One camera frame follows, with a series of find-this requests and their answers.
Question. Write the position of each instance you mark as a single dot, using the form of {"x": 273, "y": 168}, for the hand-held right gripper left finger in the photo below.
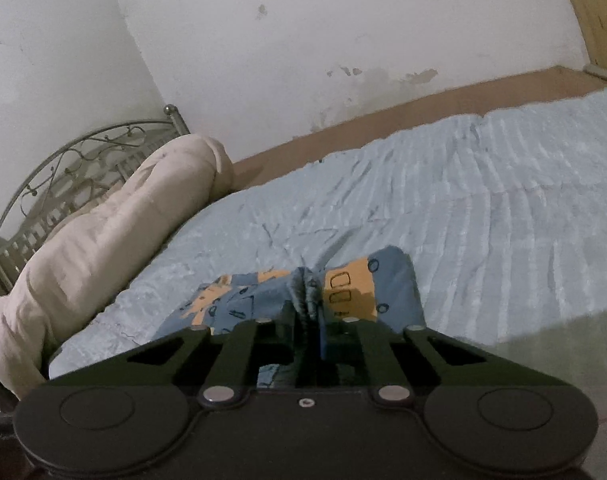
{"x": 289, "y": 327}

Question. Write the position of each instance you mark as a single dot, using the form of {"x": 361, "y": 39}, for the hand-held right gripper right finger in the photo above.
{"x": 319, "y": 335}

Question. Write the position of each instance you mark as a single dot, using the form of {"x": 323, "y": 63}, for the blue pants with orange print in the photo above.
{"x": 353, "y": 285}

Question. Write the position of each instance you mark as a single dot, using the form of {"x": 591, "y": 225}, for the light blue bedsheet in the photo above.
{"x": 433, "y": 220}

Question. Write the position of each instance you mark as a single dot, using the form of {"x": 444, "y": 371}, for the rolled cream blanket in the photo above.
{"x": 108, "y": 240}

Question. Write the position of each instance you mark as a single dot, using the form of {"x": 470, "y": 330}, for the brown mattress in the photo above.
{"x": 408, "y": 105}

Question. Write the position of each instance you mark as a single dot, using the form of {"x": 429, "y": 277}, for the metal scrollwork bed headboard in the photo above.
{"x": 68, "y": 170}

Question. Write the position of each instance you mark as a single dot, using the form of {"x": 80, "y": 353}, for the wooden plywood cabinet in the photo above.
{"x": 596, "y": 10}

